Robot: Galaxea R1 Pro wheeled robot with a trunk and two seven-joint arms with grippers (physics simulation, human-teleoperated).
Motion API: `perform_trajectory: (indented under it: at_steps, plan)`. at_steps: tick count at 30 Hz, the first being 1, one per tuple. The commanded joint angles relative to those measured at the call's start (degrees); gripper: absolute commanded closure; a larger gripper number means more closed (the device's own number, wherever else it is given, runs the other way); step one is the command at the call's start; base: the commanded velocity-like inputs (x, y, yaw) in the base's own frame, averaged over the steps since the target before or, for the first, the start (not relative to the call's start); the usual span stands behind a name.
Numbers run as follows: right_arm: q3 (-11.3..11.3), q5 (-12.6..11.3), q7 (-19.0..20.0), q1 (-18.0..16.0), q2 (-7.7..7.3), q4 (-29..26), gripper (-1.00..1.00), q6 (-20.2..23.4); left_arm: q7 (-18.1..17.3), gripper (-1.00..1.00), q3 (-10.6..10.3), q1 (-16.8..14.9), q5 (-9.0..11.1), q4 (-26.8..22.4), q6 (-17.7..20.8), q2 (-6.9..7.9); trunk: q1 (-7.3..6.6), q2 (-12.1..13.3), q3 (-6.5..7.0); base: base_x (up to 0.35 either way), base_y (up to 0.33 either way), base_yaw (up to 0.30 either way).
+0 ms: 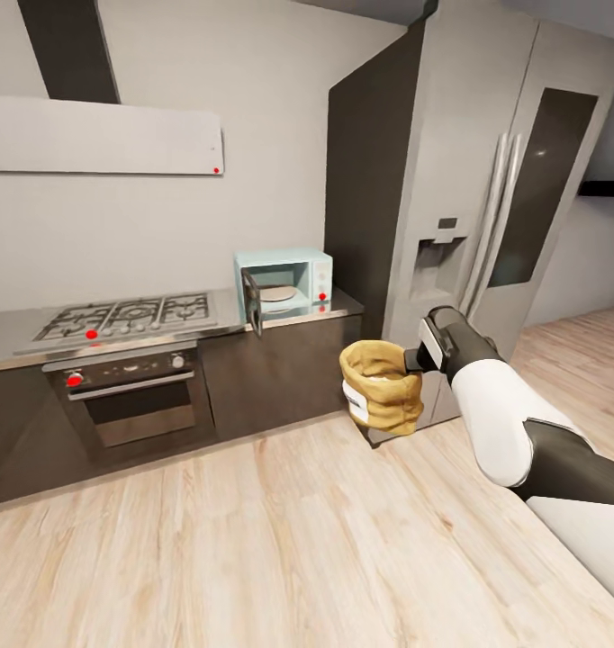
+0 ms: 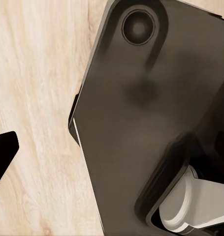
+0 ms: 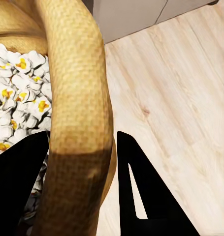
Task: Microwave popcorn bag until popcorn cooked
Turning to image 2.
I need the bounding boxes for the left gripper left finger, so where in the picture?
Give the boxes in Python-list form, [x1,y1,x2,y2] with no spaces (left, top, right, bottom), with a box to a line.
[0,131,19,179]

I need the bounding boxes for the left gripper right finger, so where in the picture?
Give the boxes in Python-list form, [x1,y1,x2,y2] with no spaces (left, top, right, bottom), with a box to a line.
[214,131,224,161]

